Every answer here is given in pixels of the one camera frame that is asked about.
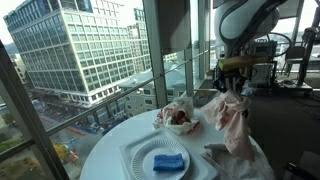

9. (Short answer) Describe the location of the pink shirt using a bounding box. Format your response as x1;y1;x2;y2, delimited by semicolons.
200;89;256;163

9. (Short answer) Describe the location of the metal equipment rack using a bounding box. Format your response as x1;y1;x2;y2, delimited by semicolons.
249;39;278;88

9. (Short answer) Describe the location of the dark roller window blind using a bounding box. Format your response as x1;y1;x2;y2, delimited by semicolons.
157;0;193;56

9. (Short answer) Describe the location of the blue sponge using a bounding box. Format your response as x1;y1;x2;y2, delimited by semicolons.
152;152;185;172

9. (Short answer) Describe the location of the white paper plate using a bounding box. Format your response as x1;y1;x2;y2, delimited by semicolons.
130;138;192;180

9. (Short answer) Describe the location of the yellowish wrist camera bar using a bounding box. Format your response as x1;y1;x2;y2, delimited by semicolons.
217;54;270;73

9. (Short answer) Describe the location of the gray window mullion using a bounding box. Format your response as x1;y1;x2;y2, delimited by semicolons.
0;39;69;180
142;0;169;109

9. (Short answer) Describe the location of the gray office chair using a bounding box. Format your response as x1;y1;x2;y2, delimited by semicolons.
283;45;307;76

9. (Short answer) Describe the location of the black metal bar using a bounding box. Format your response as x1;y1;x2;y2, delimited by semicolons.
283;161;320;180

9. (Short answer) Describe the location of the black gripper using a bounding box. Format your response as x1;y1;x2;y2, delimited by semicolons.
213;66;256;99

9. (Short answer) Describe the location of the white styrofoam box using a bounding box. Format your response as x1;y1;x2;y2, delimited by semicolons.
119;129;221;180

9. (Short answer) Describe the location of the gray window railing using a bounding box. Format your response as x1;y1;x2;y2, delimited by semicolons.
0;49;214;161

